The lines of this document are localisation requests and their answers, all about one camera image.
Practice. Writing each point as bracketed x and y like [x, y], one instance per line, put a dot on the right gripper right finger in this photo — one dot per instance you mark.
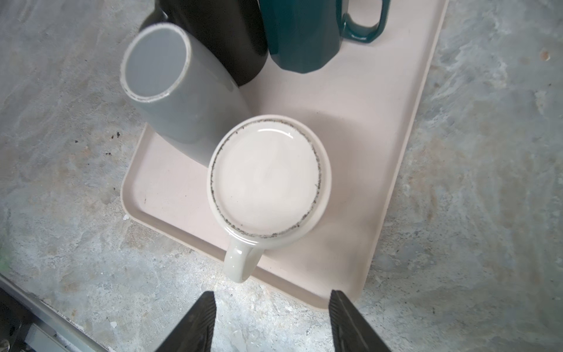
[350, 331]

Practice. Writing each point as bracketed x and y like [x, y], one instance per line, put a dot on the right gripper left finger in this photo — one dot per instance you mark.
[195, 331]

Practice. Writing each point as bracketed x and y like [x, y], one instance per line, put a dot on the white mug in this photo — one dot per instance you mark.
[268, 185]

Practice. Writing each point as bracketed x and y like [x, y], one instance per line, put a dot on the grey mug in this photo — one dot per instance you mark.
[181, 89]

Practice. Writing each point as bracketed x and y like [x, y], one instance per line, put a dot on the dark green faceted mug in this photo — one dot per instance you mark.
[303, 36]

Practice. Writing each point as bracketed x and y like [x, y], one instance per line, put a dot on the black mug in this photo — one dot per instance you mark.
[232, 30]

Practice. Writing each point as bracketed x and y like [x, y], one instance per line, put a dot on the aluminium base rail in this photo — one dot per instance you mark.
[27, 324]

